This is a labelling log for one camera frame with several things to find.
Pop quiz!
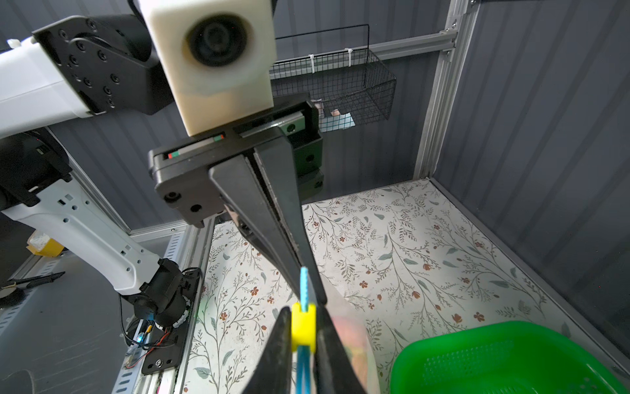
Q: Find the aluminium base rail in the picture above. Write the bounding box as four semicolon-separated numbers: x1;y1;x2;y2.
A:
112;219;215;393

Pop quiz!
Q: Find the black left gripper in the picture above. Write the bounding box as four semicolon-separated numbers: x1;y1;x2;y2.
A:
149;95;327;305

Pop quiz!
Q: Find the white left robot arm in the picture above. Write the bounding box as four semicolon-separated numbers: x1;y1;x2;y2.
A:
1;1;326;327

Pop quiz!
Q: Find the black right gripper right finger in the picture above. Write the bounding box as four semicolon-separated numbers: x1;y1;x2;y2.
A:
313;308;367;394

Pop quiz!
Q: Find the black wire side basket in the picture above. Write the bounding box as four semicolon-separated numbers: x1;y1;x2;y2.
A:
270;24;396;132

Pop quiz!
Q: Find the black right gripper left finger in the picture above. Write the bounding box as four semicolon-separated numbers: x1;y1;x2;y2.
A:
242;307;293;394

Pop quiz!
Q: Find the green plastic basket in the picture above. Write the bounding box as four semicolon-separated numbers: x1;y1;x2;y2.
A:
390;322;627;393

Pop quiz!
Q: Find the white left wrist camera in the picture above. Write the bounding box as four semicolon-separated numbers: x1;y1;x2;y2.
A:
139;0;277;136

